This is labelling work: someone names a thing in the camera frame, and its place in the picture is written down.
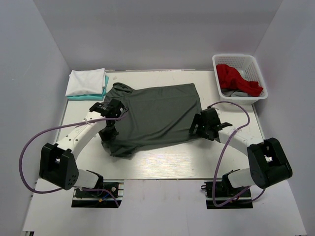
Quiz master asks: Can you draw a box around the dark grey t shirt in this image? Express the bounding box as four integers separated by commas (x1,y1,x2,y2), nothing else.
101,83,201,158

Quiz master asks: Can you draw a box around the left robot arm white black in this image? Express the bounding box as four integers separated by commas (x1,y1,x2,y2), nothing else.
39,99,126,191

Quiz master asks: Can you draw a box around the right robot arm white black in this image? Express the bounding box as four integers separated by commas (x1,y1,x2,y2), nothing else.
189,107,293,193

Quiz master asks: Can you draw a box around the folded teal t shirt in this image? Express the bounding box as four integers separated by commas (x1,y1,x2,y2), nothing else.
67,75,109,101

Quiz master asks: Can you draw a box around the folded white t shirt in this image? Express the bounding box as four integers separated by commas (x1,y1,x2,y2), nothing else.
65,68,106,96

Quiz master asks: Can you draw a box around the grey t shirt in basket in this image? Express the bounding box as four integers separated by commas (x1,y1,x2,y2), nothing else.
221,89,248,97

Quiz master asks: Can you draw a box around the red t shirt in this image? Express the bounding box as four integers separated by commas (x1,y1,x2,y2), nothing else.
216,64,263,97

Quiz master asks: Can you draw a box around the white plastic basket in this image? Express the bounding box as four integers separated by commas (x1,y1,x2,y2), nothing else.
212,54,268,105

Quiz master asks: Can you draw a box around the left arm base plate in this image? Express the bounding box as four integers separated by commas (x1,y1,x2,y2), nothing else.
71,180,125,208

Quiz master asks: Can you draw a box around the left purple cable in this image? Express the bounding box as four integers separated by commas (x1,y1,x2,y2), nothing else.
19,105,130,207

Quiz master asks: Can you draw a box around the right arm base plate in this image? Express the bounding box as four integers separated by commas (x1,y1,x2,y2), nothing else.
200,180,253,209

